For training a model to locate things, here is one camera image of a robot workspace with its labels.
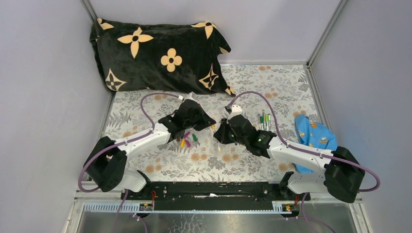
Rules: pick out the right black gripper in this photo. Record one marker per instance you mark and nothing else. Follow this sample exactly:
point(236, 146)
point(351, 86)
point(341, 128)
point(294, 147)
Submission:
point(221, 134)

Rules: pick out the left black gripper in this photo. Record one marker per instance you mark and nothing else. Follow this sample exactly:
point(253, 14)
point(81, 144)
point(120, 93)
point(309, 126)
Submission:
point(205, 120)

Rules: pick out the green pen cap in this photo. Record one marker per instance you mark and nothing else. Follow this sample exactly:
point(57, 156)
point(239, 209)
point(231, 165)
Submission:
point(195, 139)

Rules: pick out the magenta pen cap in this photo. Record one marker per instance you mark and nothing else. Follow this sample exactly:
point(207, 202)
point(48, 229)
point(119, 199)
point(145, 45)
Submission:
point(187, 143)

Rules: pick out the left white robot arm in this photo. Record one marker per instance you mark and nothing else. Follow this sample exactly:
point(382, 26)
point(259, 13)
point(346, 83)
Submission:
point(106, 165)

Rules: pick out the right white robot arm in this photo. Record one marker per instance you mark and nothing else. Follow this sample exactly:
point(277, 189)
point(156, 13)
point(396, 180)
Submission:
point(334, 171)

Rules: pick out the floral table mat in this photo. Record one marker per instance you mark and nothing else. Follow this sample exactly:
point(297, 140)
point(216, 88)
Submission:
point(283, 91)

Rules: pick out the black pillow with beige flowers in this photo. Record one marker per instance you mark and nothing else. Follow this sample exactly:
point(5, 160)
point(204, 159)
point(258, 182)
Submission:
point(165, 57)

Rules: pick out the blue cloth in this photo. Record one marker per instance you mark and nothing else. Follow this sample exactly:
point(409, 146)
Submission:
point(314, 134)

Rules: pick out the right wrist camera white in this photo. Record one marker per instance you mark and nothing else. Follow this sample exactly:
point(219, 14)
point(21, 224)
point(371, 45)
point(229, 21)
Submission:
point(235, 110)

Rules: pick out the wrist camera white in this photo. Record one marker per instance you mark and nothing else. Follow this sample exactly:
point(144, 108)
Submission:
point(235, 110)
point(191, 96)

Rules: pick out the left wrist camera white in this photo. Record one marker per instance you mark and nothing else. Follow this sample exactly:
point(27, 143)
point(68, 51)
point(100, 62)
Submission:
point(191, 96)

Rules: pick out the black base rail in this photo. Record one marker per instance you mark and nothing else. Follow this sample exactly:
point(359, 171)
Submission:
point(215, 196)

